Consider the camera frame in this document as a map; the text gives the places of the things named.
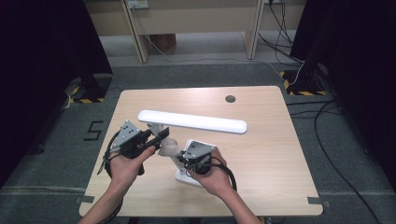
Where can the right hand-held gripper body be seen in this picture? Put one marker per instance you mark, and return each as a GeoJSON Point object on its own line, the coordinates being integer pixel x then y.
{"type": "Point", "coordinates": [199, 151]}

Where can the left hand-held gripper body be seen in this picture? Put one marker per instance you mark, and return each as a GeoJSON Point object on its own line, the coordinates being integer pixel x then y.
{"type": "Point", "coordinates": [127, 133]}

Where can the white cloth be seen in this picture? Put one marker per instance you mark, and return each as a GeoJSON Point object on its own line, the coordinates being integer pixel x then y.
{"type": "Point", "coordinates": [169, 147]}

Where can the white desk lamp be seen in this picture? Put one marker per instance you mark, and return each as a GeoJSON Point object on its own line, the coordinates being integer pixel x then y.
{"type": "Point", "coordinates": [193, 120]}

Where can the person's right hand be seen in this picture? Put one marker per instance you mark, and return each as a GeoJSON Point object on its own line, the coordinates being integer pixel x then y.
{"type": "Point", "coordinates": [214, 180]}

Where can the person's left hand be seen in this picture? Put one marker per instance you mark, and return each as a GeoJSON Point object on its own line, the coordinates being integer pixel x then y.
{"type": "Point", "coordinates": [124, 171]}

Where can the hazard-striped stand base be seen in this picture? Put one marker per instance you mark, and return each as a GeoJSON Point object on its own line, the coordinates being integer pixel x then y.
{"type": "Point", "coordinates": [90, 88]}
{"type": "Point", "coordinates": [303, 84]}

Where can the grey tape strip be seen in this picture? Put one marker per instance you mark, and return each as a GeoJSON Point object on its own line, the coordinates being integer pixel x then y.
{"type": "Point", "coordinates": [84, 199]}
{"type": "Point", "coordinates": [317, 201]}

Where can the brown cardboard box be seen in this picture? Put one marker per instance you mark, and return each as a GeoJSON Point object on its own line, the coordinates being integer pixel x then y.
{"type": "Point", "coordinates": [163, 41]}

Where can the black curtain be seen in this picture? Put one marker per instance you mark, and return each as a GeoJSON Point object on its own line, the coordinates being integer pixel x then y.
{"type": "Point", "coordinates": [358, 62]}
{"type": "Point", "coordinates": [40, 62]}

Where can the light wooden desk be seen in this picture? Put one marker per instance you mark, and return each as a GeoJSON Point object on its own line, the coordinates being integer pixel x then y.
{"type": "Point", "coordinates": [193, 21]}

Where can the white power strip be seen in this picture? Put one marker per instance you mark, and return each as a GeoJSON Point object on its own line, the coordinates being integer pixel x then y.
{"type": "Point", "coordinates": [137, 3]}

